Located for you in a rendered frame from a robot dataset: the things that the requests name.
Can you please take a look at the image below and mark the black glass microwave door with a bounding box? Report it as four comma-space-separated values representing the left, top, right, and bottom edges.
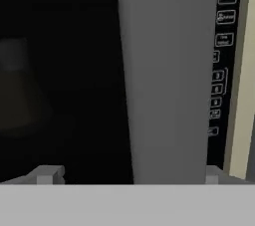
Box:
0, 0, 134, 185

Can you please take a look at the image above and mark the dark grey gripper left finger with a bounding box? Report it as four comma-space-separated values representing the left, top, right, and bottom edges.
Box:
0, 165, 67, 185

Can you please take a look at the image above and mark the grey microwave door handle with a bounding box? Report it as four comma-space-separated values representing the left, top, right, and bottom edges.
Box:
114, 0, 220, 185

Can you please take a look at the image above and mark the black microwave oven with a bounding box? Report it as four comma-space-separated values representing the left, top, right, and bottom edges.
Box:
206, 0, 245, 173

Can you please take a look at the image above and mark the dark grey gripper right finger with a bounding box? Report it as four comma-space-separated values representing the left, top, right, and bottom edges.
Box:
205, 165, 252, 185

